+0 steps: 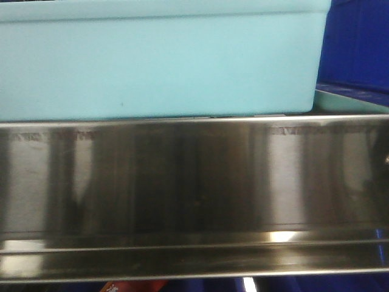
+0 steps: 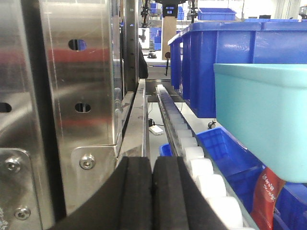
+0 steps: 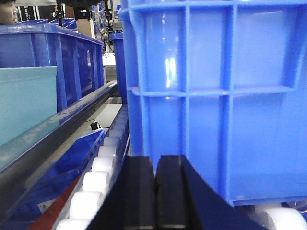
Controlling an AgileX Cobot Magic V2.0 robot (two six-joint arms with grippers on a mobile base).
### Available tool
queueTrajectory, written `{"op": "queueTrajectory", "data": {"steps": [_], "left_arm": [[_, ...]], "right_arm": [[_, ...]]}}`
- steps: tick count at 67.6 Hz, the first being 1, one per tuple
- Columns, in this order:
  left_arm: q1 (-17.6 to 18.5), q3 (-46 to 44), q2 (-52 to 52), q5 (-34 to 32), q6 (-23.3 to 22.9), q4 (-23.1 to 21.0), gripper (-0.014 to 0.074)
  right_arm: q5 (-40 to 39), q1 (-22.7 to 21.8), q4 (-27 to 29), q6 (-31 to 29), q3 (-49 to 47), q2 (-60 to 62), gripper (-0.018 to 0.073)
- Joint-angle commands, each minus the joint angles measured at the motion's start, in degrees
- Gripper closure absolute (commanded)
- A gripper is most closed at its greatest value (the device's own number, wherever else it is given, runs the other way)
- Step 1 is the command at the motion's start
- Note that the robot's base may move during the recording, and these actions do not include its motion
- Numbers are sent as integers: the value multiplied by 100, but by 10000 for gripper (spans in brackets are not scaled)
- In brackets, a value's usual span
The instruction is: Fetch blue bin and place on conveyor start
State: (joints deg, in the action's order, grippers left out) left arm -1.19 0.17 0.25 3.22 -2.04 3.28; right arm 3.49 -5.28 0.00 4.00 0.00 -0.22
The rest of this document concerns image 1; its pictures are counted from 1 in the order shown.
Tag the dark blue storage bin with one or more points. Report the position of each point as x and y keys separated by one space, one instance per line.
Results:
x=355 y=50

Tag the red orange package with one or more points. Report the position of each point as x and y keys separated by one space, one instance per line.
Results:
x=134 y=286

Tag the stainless steel shelf rail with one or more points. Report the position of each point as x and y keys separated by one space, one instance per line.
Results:
x=175 y=198

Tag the light blue plastic bin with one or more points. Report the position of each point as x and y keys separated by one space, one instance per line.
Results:
x=67 y=60

